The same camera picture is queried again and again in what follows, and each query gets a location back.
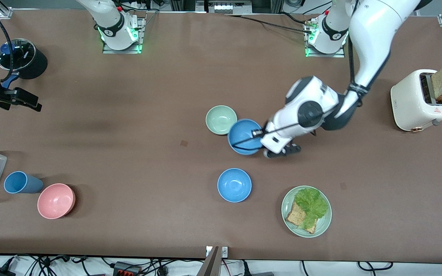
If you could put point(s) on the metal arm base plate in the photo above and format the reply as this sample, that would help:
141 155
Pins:
340 54
108 49

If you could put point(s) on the blue bowl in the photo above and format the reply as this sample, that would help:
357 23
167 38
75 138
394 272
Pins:
234 184
242 130

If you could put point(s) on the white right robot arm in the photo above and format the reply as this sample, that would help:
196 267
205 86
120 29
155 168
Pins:
113 27

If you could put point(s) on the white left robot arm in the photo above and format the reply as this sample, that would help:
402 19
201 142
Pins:
374 30

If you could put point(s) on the white toaster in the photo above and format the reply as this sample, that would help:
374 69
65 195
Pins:
409 103

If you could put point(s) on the grey metal post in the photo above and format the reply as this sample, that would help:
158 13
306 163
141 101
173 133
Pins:
210 264

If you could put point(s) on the blue cup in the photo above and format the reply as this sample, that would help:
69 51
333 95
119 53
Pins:
23 183

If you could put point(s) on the glass lid with blue knob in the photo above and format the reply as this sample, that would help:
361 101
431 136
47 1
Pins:
23 57

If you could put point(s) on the white power strip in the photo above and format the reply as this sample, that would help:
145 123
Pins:
223 7

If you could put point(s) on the light green plate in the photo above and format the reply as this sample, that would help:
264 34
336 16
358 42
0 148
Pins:
322 226

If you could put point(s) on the green lettuce leaf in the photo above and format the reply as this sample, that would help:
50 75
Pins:
311 203

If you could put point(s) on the pink bowl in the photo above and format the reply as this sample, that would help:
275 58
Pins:
55 201

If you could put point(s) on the brown bread slice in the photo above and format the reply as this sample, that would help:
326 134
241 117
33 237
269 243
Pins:
296 216

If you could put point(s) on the black power adapter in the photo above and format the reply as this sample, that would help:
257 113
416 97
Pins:
0 272

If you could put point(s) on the light green bowl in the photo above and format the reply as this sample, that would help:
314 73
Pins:
219 119

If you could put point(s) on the black round pot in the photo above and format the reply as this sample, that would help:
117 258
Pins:
40 63

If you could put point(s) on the black and orange adapter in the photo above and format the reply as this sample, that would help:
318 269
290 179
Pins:
127 269

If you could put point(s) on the white metal bracket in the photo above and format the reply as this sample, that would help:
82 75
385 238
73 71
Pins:
225 252

